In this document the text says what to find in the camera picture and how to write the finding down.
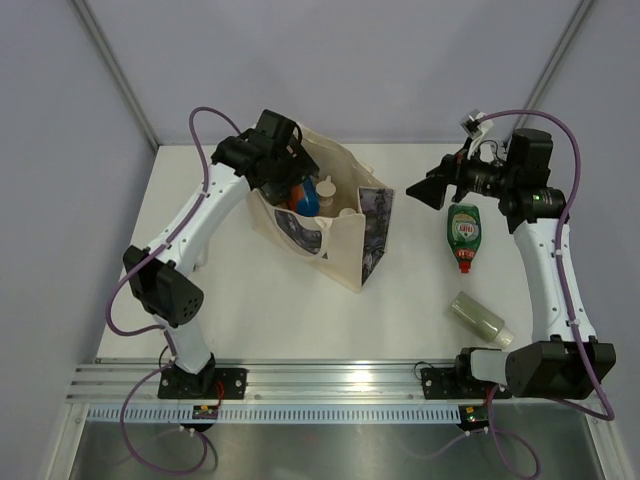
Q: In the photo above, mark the left aluminium frame post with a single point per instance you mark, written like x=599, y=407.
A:
x=98, y=39

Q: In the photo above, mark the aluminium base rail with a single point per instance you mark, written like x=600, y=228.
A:
x=264, y=382

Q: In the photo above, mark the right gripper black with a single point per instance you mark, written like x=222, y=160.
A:
x=433, y=190

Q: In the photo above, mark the right aluminium frame post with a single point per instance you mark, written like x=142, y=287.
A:
x=559, y=53

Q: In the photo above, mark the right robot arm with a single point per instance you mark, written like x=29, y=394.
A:
x=565, y=360

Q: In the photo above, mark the aluminium frame post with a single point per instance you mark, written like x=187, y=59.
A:
x=559, y=53
x=98, y=39

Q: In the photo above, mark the white bottle black cap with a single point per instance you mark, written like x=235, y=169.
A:
x=202, y=259

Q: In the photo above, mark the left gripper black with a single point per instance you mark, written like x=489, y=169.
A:
x=301, y=167

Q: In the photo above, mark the beige canvas tote bag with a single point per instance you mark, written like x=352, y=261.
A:
x=346, y=249

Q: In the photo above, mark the lying green bottle beige cap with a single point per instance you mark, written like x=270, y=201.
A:
x=481, y=321

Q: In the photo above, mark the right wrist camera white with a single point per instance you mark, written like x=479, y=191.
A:
x=476, y=127

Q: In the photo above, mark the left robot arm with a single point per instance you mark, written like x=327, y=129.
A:
x=139, y=263

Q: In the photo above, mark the blue orange bottle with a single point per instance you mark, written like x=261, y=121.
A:
x=304, y=199

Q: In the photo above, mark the beige pump bottle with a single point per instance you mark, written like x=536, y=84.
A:
x=326, y=192

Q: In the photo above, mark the white slotted cable duct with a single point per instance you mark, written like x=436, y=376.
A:
x=279, y=414

